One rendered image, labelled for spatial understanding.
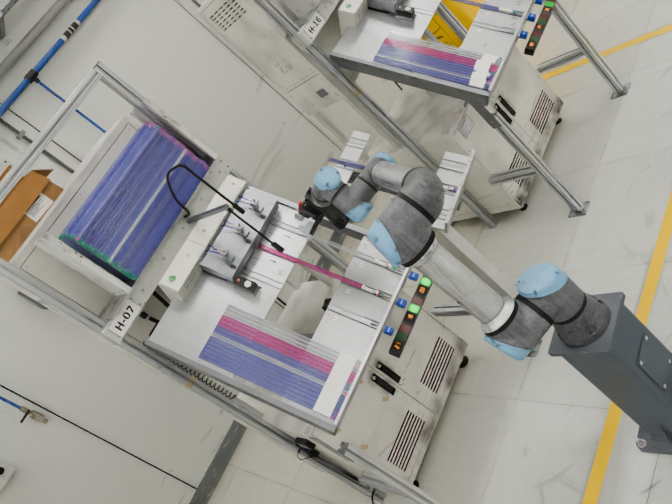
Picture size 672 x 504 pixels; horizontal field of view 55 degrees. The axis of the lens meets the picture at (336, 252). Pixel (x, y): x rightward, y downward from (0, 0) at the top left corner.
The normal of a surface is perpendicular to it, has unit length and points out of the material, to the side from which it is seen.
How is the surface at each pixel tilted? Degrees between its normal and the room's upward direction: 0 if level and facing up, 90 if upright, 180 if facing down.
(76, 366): 90
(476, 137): 90
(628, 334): 90
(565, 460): 0
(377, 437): 90
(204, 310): 48
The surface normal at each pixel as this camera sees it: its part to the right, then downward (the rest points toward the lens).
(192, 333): -0.06, -0.46
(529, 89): 0.57, -0.10
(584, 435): -0.71, -0.57
